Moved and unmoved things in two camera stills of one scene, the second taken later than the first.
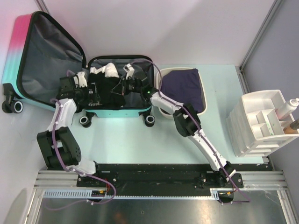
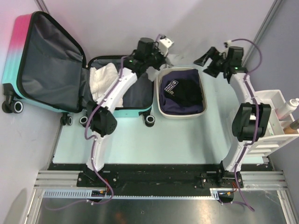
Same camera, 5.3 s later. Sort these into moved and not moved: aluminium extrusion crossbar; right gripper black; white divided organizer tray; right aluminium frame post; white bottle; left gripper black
Moved: left gripper black; right gripper black
Not moved: white bottle; right aluminium frame post; white divided organizer tray; aluminium extrusion crossbar
